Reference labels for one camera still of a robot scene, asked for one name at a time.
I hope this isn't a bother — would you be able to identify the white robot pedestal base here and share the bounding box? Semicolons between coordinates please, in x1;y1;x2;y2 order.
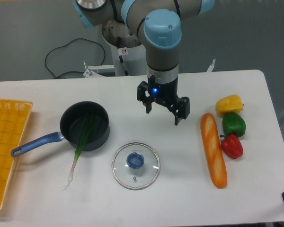
82;20;216;78

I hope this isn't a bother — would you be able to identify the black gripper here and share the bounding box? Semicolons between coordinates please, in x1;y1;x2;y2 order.
137;75;190;126

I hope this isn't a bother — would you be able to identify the green spring onion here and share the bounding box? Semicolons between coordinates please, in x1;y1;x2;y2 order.
61;114;94;191

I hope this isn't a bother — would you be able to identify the glass pot lid blue knob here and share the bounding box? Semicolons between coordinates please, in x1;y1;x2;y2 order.
111;142;161;191

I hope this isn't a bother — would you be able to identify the orange baguette bread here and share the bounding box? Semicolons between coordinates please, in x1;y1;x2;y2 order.
200;113;228;189

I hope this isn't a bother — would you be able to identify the black cable on floor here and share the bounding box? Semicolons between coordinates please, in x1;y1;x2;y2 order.
44;38;106;79

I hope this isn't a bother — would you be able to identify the yellow bell pepper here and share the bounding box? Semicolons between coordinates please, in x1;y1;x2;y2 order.
215;95;244;116

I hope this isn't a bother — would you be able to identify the dark pot blue handle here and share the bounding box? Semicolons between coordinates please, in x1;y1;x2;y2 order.
10;101;110;157

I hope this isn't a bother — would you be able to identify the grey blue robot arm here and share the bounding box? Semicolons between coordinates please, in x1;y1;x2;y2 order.
73;0;215;125

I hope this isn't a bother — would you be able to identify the green bell pepper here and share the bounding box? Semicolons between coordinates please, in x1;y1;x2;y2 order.
222;112;246;138

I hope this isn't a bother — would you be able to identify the red bell pepper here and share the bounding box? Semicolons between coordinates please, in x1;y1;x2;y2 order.
220;134;243;159

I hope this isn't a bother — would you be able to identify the yellow woven basket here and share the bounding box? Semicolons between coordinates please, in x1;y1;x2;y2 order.
0;99;33;210

